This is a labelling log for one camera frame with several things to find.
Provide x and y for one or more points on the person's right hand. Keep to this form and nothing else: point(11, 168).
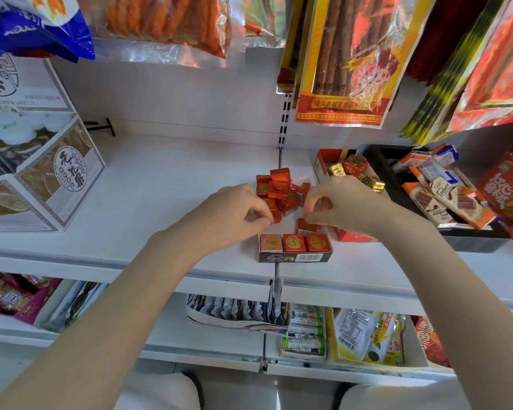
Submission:
point(359, 209)

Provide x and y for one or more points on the person's left hand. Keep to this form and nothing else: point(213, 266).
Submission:
point(218, 222)

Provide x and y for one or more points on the heap of gold candies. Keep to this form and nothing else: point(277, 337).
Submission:
point(374, 183)

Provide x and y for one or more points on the red Filer candy box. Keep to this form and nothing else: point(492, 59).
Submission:
point(325, 155)

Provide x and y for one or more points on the white box of red chocolates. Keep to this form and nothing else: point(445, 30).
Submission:
point(282, 257)

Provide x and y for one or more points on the cluster of red square candies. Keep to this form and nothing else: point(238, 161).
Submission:
point(280, 177)

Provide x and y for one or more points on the wafer bar packets group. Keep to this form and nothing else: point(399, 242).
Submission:
point(444, 200)

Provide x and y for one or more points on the black plastic tray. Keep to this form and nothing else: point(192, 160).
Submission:
point(474, 243)

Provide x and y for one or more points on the person's left forearm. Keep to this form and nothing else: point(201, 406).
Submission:
point(90, 337)

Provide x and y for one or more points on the person's right forearm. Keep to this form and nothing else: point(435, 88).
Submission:
point(466, 311)

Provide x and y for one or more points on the white metal shelf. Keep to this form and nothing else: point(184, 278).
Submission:
point(154, 187)

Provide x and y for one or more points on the red cardboard display box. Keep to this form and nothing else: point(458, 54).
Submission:
point(504, 187)

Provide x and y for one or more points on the printed jar display box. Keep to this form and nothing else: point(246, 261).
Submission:
point(68, 170)

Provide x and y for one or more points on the yellow black striped bags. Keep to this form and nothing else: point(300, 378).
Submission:
point(440, 102)

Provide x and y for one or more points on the stack of green white packets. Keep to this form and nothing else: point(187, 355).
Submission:
point(303, 341)

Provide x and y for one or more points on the red orange snack packets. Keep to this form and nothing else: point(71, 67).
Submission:
point(427, 341)

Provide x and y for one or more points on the yellow red bag brown sticks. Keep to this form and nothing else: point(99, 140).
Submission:
point(346, 59)

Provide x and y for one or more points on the dark brown snack bag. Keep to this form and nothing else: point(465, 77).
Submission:
point(286, 72)

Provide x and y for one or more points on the black metal hook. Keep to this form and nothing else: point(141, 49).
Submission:
point(96, 125)

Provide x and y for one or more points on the red orange snack bag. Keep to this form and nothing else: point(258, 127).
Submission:
point(496, 76)

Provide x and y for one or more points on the dark red snack bag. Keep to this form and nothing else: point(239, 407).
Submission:
point(444, 34)

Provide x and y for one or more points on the clear bag of orange sticks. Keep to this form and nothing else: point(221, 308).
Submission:
point(166, 17)

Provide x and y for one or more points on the clear green print snack bag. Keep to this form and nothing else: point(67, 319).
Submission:
point(261, 12)

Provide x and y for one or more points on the pile of pink snack packets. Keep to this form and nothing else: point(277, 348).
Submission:
point(8, 294)

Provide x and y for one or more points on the white blue snack bag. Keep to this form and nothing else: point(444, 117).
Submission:
point(47, 38)

